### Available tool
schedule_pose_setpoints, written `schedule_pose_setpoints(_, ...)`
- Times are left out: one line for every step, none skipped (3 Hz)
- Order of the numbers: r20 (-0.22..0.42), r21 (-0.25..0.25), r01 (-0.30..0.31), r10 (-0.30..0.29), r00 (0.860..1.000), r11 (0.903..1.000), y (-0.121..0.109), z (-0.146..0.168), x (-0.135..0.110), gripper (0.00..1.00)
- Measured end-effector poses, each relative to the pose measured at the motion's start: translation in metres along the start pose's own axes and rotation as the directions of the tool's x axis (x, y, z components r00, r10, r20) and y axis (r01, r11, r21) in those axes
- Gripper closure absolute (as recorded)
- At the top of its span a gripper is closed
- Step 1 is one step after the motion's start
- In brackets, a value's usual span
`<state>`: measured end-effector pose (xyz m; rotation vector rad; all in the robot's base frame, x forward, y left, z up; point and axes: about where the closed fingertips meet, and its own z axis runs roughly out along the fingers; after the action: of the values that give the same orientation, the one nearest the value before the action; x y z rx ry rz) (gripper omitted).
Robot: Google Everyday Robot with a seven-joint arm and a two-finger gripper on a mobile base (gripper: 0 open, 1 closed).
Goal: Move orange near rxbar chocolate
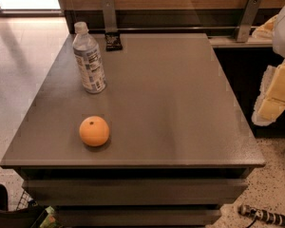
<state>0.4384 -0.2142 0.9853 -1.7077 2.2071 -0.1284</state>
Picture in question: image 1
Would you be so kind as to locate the orange fruit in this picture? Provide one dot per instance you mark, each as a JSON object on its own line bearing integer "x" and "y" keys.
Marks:
{"x": 94, "y": 131}

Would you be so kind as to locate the black white striped tool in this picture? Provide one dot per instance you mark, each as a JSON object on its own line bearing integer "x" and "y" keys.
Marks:
{"x": 261, "y": 215}

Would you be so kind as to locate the right metal bracket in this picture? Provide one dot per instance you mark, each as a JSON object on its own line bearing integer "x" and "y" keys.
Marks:
{"x": 248, "y": 17}

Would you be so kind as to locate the green snack package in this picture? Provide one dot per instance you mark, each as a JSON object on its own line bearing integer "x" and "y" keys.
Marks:
{"x": 47, "y": 220}

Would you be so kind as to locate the metal bracket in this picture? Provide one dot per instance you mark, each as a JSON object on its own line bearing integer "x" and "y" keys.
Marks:
{"x": 109, "y": 15}
{"x": 248, "y": 17}

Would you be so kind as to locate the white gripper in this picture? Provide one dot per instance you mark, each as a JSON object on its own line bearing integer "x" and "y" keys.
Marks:
{"x": 271, "y": 100}

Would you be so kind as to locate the grey drawer cabinet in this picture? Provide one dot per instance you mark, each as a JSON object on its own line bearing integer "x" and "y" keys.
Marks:
{"x": 179, "y": 145}

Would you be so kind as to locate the left metal bracket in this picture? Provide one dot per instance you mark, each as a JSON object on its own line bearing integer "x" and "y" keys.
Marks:
{"x": 109, "y": 15}

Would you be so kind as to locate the clear plastic water bottle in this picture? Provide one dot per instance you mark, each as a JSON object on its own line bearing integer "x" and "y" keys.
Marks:
{"x": 89, "y": 60}

